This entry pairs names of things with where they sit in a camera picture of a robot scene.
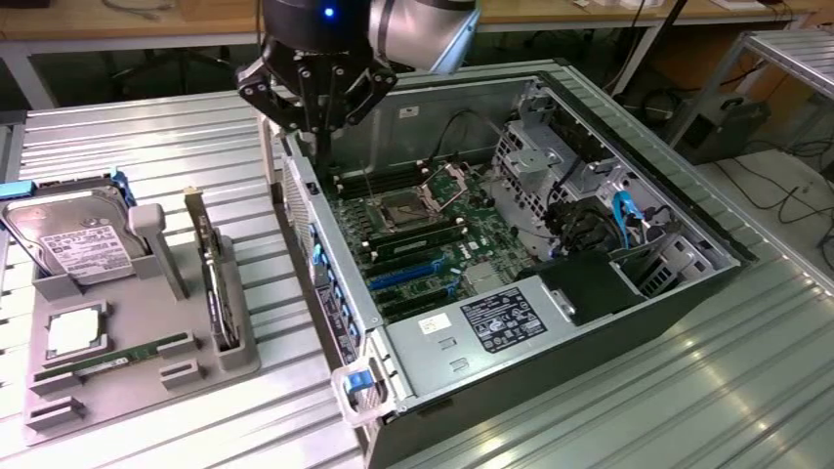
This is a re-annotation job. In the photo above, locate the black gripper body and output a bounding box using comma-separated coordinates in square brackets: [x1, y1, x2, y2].
[259, 0, 392, 69]

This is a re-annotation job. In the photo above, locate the graphics card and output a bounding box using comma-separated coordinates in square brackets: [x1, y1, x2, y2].
[184, 187, 242, 351]

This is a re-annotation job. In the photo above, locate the metal socket cover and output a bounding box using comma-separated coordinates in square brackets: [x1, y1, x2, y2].
[416, 163, 472, 201]

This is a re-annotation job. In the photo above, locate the wooden desk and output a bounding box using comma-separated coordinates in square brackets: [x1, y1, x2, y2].
[0, 0, 806, 112]

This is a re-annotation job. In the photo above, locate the CPU socket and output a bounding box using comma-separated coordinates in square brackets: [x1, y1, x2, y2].
[367, 192, 431, 231]

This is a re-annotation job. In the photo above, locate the metal disk bay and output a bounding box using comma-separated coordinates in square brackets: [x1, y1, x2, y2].
[491, 119, 627, 206]

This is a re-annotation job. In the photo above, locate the installed green RAM stick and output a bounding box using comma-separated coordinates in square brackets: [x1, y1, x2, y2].
[368, 234, 463, 260]

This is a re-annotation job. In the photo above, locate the green motherboard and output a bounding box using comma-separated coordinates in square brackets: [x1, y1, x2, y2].
[324, 150, 562, 326]

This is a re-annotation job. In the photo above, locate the blue expansion slot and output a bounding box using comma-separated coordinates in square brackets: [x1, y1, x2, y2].
[367, 261, 446, 293]

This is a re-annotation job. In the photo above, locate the hard disk with blue rails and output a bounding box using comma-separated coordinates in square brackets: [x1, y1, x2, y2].
[0, 165, 150, 288]

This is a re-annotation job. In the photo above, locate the silver chipset heatsink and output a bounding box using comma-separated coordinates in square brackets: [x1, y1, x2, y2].
[466, 266, 508, 293]

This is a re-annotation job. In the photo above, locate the black long expansion slot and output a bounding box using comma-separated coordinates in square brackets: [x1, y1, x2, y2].
[375, 287, 452, 309]
[383, 298, 462, 320]

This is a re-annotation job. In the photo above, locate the open PC case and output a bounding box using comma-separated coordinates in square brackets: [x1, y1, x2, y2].
[262, 58, 761, 469]

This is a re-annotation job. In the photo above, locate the black plastic shroud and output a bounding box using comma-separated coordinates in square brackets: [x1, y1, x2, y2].
[537, 251, 646, 327]

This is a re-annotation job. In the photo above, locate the silver power supply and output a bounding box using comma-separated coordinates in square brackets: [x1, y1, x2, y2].
[383, 276, 582, 398]

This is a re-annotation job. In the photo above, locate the black box device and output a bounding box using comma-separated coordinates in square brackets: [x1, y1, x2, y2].
[675, 94, 774, 166]

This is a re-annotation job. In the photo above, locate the silver CPU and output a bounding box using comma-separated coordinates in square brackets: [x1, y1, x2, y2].
[47, 309, 107, 362]

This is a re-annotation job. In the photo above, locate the loose green RAM stick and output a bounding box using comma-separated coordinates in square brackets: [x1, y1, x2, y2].
[35, 341, 166, 383]

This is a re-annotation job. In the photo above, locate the grey parts rack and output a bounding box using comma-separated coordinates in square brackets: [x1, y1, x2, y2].
[23, 202, 263, 448]

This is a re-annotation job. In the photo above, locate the black looped wire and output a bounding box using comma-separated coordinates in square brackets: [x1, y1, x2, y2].
[434, 109, 508, 163]

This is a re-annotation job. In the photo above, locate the white cable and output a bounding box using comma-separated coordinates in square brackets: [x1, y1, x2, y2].
[101, 0, 172, 21]

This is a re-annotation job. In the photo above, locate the black hanging cable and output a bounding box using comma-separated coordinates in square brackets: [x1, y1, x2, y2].
[611, 0, 694, 97]

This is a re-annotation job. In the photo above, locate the black wire bundle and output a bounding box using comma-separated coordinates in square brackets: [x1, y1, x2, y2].
[545, 198, 621, 256]

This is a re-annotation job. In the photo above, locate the coiled black cable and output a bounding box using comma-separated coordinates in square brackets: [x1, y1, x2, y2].
[641, 90, 685, 124]

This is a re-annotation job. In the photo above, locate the blue wire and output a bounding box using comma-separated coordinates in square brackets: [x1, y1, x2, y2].
[610, 190, 639, 253]

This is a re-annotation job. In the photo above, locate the clear case handle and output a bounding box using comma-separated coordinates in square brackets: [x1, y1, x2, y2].
[330, 359, 394, 429]

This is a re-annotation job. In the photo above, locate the aluminium frame table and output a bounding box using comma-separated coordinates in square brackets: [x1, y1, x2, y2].
[699, 31, 834, 162]

